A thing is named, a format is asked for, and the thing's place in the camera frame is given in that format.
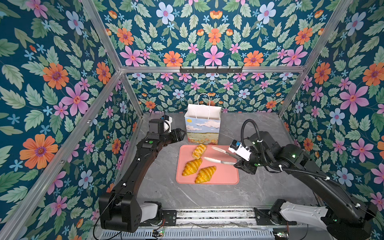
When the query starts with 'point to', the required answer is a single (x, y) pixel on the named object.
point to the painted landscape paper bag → (202, 123)
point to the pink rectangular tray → (225, 173)
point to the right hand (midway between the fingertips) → (237, 158)
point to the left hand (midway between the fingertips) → (183, 129)
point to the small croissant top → (197, 152)
